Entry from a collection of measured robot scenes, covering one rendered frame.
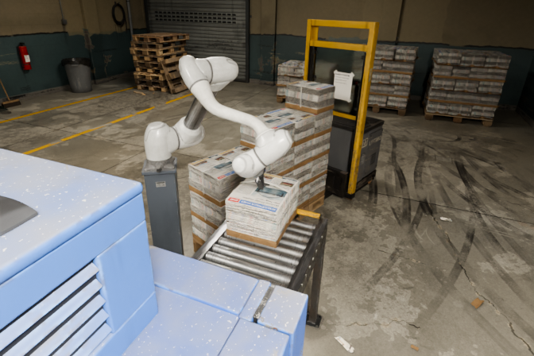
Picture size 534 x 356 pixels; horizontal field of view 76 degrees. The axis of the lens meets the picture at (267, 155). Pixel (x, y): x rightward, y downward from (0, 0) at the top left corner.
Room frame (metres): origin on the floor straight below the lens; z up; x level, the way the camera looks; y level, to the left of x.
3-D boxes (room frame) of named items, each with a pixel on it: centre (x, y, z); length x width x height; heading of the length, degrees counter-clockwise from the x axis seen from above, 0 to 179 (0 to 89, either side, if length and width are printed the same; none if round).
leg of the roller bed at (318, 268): (1.69, -0.34, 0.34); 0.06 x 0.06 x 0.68; 69
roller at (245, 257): (1.37, 0.06, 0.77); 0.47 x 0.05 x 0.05; 69
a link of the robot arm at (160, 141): (1.99, 0.68, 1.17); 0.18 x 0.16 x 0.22; 134
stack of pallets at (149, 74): (8.96, 2.74, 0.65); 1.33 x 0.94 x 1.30; 163
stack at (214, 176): (2.68, 0.09, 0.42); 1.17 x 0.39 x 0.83; 138
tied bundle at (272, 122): (2.78, 0.00, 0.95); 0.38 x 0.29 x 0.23; 50
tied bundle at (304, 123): (3.00, -0.20, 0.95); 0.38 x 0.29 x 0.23; 49
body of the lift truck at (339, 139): (3.83, -0.93, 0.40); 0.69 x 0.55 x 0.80; 48
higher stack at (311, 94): (3.22, -0.40, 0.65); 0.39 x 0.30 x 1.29; 48
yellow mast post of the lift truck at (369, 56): (3.33, -0.93, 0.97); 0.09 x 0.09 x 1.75; 48
